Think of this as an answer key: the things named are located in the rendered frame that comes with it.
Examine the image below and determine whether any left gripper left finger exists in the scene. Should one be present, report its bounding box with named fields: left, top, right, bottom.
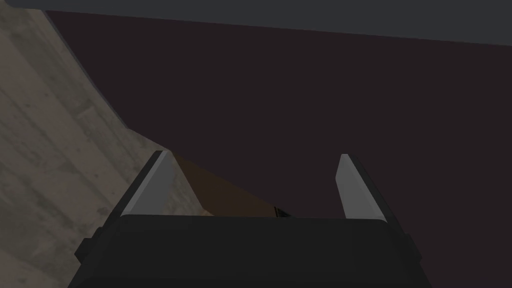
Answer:
left=107, top=150, right=175, bottom=230

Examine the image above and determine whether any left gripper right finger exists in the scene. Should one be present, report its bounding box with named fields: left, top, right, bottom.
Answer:
left=335, top=153, right=401, bottom=230

